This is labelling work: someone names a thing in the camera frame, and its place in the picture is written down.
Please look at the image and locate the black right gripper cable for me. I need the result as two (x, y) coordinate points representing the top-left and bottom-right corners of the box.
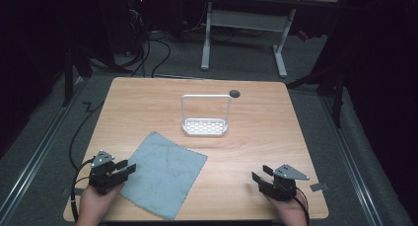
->
(293, 187), (312, 226)

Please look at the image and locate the white rack with tray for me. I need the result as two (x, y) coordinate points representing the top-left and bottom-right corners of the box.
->
(180, 93), (234, 137)

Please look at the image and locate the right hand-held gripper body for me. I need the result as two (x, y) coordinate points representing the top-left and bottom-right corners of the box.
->
(257, 163), (311, 202)

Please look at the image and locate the black metal stand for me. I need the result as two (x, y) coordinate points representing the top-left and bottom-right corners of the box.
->
(285, 51), (350, 129)
(61, 46), (95, 108)

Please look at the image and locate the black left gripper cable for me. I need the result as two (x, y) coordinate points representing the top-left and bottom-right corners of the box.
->
(69, 157), (97, 224)

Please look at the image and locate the black floor cable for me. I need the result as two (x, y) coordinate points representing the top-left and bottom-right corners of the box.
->
(67, 101), (105, 172)

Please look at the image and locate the metal floor rail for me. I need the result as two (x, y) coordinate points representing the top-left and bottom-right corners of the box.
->
(0, 77), (87, 222)
(318, 95), (384, 226)

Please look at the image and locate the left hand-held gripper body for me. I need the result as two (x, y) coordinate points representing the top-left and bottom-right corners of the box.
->
(88, 149), (126, 196)

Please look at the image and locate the black computer tower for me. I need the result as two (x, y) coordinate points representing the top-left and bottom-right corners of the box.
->
(98, 0), (147, 57)

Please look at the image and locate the grey cleaning cloth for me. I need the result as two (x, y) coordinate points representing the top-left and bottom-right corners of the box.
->
(118, 130), (209, 221)

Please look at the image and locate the person's right hand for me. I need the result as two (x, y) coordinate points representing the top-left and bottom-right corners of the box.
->
(263, 191), (309, 226)

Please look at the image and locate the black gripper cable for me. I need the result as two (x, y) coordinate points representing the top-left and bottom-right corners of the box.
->
(293, 187), (312, 226)
(69, 157), (97, 224)

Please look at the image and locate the grey tape strip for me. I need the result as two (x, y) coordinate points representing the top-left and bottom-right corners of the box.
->
(309, 182), (330, 193)

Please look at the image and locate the bundle of black floor cables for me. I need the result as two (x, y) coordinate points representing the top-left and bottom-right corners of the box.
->
(112, 8), (174, 80)

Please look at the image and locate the white-legged wooden desk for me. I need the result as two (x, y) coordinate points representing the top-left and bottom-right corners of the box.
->
(199, 0), (340, 80)

